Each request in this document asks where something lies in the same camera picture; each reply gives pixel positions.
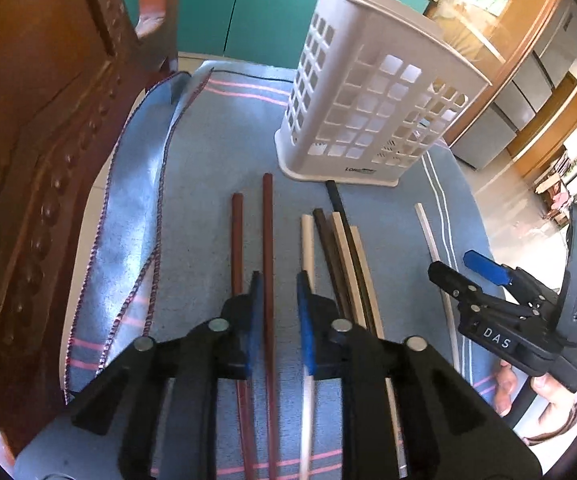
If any thin white chopstick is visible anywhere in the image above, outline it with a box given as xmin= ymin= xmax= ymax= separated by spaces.
xmin=415 ymin=203 xmax=462 ymax=373

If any dark olive chopstick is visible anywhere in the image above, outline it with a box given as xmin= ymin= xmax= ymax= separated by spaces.
xmin=351 ymin=226 xmax=408 ymax=479

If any black chopstick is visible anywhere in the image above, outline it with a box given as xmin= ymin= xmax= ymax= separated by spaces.
xmin=325 ymin=180 xmax=377 ymax=335

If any dark brown chopstick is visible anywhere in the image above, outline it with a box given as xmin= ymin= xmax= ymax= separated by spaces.
xmin=313 ymin=208 xmax=351 ymax=318

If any cream white chopstick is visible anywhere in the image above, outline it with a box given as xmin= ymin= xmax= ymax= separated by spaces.
xmin=299 ymin=214 xmax=316 ymax=480

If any beige chopstick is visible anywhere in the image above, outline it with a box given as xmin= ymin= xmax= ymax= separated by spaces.
xmin=332 ymin=212 xmax=367 ymax=328

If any person's right hand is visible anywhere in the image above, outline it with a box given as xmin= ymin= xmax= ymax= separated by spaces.
xmin=490 ymin=358 xmax=577 ymax=446

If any blue striped towel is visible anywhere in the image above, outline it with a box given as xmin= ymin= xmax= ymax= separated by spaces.
xmin=13 ymin=58 xmax=508 ymax=480

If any white plastic utensil basket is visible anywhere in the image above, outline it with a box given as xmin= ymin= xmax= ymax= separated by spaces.
xmin=274 ymin=0 xmax=490 ymax=188

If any silver refrigerator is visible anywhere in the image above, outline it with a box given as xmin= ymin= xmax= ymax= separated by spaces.
xmin=451 ymin=0 xmax=577 ymax=169

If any wooden glass sliding door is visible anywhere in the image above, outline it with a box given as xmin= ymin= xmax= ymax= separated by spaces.
xmin=429 ymin=0 xmax=561 ymax=144

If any carved wooden chair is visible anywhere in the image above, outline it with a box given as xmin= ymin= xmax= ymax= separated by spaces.
xmin=0 ymin=0 xmax=177 ymax=454

